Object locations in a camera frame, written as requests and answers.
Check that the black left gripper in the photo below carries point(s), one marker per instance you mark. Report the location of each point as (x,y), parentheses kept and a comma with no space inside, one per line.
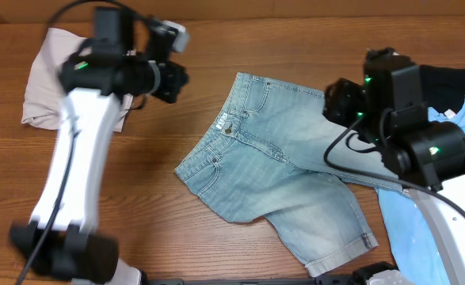
(173,81)

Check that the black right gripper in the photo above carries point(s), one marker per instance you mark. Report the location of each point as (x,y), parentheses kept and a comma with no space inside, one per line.
(339,103)

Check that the light blue denim shorts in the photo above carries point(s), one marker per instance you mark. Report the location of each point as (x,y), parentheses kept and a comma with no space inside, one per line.
(263,157)

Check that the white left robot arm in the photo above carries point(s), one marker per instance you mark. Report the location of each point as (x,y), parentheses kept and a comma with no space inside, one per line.
(128,54)

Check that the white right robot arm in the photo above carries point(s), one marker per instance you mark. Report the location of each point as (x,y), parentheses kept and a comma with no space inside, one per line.
(426,157)

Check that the black garment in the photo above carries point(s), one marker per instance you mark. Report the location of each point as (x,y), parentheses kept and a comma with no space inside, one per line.
(443,88)

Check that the folded beige trousers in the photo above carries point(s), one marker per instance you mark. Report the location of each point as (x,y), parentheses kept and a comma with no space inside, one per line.
(43,94)

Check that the light blue printed t-shirt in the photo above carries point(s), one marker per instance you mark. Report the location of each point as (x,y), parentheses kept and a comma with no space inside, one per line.
(412,244)

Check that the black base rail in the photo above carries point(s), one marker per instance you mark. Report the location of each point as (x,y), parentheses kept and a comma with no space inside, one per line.
(360,276)

